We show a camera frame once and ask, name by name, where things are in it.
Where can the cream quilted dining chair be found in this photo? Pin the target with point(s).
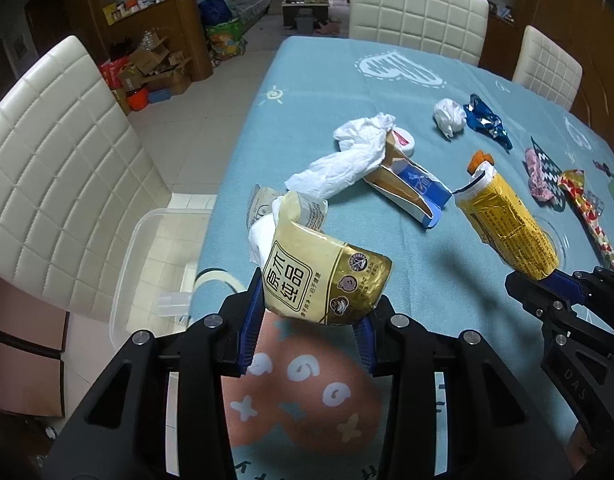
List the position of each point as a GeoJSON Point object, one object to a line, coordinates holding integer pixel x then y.
{"type": "Point", "coordinates": [417, 5]}
{"type": "Point", "coordinates": [62, 170]}
{"type": "Point", "coordinates": [547, 67]}

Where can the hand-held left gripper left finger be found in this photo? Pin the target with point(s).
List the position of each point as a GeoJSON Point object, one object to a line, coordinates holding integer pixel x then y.
{"type": "Point", "coordinates": [249, 340]}

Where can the orange peel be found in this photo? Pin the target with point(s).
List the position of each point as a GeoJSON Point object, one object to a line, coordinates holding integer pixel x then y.
{"type": "Point", "coordinates": [479, 160]}

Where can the white tissue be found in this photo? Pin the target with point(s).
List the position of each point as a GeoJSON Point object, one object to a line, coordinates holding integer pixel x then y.
{"type": "Point", "coordinates": [262, 240]}

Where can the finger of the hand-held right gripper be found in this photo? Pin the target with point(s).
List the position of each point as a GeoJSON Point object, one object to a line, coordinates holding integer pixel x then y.
{"type": "Point", "coordinates": [529, 292]}
{"type": "Point", "coordinates": [604, 280]}

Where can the clear plastic bin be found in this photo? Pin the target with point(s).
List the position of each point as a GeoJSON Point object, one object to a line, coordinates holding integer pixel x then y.
{"type": "Point", "coordinates": [147, 260]}

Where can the pink patterned wrapper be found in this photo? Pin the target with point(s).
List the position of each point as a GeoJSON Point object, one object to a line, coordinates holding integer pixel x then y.
{"type": "Point", "coordinates": [539, 175]}

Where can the yellow foil snack packet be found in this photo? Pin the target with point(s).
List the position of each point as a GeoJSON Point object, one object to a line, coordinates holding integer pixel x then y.
{"type": "Point", "coordinates": [507, 220]}

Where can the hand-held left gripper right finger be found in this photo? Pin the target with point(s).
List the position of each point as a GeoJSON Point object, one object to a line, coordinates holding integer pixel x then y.
{"type": "Point", "coordinates": [364, 347]}

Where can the wooden partition cabinet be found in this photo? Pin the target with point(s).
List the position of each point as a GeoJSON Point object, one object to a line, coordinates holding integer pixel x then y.
{"type": "Point", "coordinates": [182, 30]}

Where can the grey sofa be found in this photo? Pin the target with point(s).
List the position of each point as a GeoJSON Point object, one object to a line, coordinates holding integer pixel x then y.
{"type": "Point", "coordinates": [249, 2]}

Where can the blue bag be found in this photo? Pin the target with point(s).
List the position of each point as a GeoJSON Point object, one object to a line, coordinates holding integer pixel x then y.
{"type": "Point", "coordinates": [217, 7]}

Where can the orange bucket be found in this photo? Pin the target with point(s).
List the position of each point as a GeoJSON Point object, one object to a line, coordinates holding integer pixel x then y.
{"type": "Point", "coordinates": [138, 101]}

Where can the red box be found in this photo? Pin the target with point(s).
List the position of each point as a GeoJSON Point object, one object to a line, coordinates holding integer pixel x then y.
{"type": "Point", "coordinates": [112, 72]}

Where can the pile of cardboard boxes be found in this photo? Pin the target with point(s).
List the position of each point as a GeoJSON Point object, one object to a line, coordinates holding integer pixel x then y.
{"type": "Point", "coordinates": [157, 67]}

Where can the white round lid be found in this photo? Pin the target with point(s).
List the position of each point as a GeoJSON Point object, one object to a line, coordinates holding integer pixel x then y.
{"type": "Point", "coordinates": [407, 141]}

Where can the crumpled white tissue ball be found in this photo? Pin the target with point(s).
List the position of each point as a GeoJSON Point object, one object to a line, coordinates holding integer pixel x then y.
{"type": "Point", "coordinates": [449, 115]}

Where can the yellow box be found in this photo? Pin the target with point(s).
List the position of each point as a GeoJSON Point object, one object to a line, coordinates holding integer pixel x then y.
{"type": "Point", "coordinates": [110, 12]}

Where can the blue and white carton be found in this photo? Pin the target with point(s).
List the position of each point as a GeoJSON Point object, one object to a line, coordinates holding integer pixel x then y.
{"type": "Point", "coordinates": [412, 180]}

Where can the green patterned bag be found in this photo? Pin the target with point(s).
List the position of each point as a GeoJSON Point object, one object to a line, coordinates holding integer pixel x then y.
{"type": "Point", "coordinates": [227, 40]}

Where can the crumpled white paper towel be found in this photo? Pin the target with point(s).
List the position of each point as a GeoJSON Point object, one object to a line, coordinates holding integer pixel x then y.
{"type": "Point", "coordinates": [352, 160]}

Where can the blue foil wrapper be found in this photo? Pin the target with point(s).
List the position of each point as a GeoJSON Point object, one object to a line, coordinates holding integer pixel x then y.
{"type": "Point", "coordinates": [484, 117]}

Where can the red and yellow patterned wrapper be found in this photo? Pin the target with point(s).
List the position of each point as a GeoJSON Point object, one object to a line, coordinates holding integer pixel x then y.
{"type": "Point", "coordinates": [594, 220]}

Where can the brown wooden sideboard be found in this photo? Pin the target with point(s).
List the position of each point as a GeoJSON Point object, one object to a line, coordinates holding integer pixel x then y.
{"type": "Point", "coordinates": [587, 20]}

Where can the dark coffee table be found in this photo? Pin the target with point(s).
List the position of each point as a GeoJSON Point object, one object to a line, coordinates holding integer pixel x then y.
{"type": "Point", "coordinates": [304, 10]}

